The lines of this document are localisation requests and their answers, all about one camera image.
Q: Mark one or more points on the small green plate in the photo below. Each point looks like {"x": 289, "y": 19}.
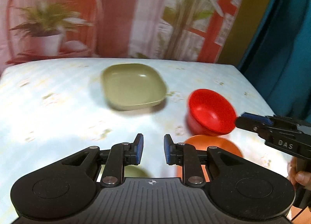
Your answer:
{"x": 135, "y": 172}

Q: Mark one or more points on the red bowl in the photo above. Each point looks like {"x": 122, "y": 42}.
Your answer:
{"x": 209, "y": 113}

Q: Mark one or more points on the floral checked tablecloth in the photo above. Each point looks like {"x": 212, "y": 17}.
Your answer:
{"x": 51, "y": 109}

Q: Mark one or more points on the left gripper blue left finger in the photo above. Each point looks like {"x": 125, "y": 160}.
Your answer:
{"x": 117, "y": 158}

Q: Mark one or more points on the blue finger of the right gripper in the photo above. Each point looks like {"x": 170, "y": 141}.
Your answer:
{"x": 253, "y": 126}
{"x": 263, "y": 119}

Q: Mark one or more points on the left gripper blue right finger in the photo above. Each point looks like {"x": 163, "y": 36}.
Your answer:
{"x": 187, "y": 157}

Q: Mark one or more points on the teal curtain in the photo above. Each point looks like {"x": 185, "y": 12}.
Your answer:
{"x": 277, "y": 60}

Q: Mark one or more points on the printed room backdrop cloth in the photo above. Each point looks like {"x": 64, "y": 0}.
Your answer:
{"x": 185, "y": 30}

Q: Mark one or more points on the person right hand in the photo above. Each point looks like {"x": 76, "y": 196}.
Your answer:
{"x": 298, "y": 177}

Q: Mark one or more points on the salmon square plate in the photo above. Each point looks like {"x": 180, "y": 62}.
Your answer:
{"x": 202, "y": 142}

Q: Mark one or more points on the green square plate back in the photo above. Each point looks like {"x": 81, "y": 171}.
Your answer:
{"x": 132, "y": 86}

